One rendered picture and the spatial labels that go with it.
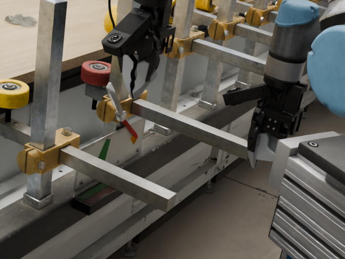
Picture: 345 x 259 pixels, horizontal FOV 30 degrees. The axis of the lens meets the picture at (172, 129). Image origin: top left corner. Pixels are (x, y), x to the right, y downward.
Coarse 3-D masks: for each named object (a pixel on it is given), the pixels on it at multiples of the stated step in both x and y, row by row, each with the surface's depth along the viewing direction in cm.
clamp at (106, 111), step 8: (104, 96) 146; (128, 96) 148; (144, 96) 152; (104, 104) 143; (112, 104) 143; (128, 104) 147; (104, 112) 144; (112, 112) 143; (128, 112) 148; (104, 120) 145; (112, 120) 144
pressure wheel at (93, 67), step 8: (88, 64) 152; (96, 64) 152; (104, 64) 154; (88, 72) 149; (96, 72) 148; (104, 72) 149; (88, 80) 150; (96, 80) 149; (104, 80) 150; (96, 104) 156
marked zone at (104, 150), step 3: (105, 141) 144; (108, 141) 145; (105, 144) 144; (108, 144) 145; (105, 147) 145; (102, 150) 144; (105, 150) 145; (102, 153) 144; (105, 153) 146; (99, 156) 144; (102, 156) 145; (105, 156) 146; (102, 159) 145
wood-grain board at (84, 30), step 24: (0, 0) 190; (24, 0) 194; (72, 0) 203; (96, 0) 207; (0, 24) 170; (72, 24) 180; (96, 24) 184; (192, 24) 205; (0, 48) 154; (24, 48) 157; (72, 48) 162; (96, 48) 165; (0, 72) 141; (24, 72) 143
